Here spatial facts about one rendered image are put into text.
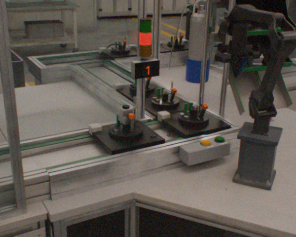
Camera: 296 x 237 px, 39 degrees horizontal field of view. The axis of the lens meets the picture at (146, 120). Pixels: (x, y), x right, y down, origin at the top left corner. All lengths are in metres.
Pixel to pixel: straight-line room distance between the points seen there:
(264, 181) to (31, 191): 0.85
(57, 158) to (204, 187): 0.58
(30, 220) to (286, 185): 0.95
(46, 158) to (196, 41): 1.43
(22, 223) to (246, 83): 1.20
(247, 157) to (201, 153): 0.19
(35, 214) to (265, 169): 0.84
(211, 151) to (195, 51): 1.19
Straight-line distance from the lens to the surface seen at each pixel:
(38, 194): 1.54
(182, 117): 1.90
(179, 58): 3.25
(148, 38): 1.80
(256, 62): 1.96
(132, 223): 1.68
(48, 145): 1.76
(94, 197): 1.55
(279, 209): 1.57
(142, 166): 1.65
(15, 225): 1.49
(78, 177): 1.54
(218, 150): 1.74
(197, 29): 2.77
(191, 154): 1.66
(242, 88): 2.06
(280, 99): 2.15
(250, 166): 1.65
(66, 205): 1.52
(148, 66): 1.83
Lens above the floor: 1.70
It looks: 22 degrees down
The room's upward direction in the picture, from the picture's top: 1 degrees clockwise
